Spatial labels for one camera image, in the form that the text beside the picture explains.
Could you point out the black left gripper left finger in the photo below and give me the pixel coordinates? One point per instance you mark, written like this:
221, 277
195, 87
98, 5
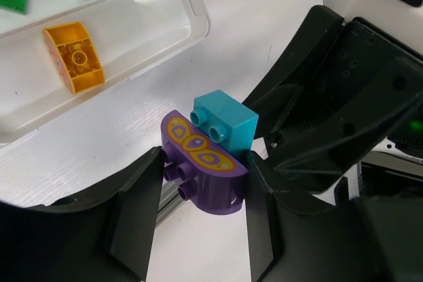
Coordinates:
102, 233

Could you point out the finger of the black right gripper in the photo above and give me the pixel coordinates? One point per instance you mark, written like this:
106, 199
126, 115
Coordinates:
330, 150
298, 100

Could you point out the teal lego brick front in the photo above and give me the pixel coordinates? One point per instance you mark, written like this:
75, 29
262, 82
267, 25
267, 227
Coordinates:
227, 122

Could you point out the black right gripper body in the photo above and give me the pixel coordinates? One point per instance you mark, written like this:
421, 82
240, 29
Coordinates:
358, 84

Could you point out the purple lego brick front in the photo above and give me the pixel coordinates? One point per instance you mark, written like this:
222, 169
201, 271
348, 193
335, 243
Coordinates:
204, 173

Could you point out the white divided plastic tray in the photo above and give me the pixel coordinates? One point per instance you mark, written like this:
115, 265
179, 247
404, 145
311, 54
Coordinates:
130, 37

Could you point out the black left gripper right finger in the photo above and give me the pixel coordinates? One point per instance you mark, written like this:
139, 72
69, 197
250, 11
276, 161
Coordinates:
294, 236

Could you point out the aluminium front rail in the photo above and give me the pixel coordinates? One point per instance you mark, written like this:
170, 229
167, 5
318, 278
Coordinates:
169, 201

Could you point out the yellow lego brick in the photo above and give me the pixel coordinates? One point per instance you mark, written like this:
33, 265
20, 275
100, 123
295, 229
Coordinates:
74, 56

